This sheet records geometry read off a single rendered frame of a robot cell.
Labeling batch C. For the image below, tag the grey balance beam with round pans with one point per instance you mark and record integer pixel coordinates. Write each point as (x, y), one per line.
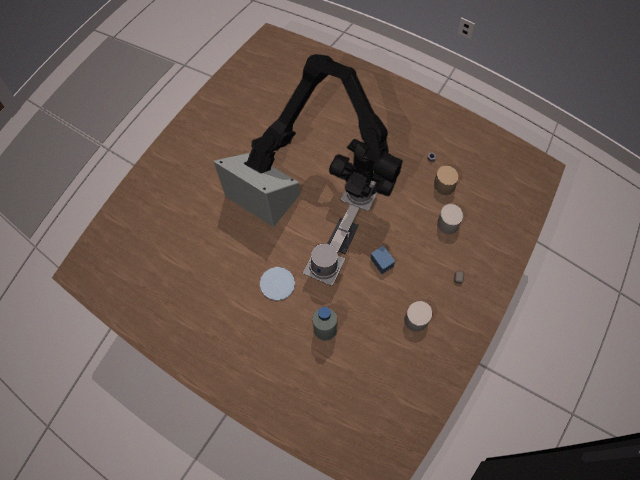
(341, 236)

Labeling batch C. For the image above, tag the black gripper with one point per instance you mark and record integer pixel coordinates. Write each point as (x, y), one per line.
(341, 168)

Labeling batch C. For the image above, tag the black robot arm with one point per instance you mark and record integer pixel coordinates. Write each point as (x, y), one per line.
(372, 153)

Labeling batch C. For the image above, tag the grey round dish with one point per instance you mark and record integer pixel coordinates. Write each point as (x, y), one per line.
(277, 283)

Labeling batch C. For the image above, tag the tan cylinder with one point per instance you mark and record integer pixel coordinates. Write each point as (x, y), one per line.
(446, 180)

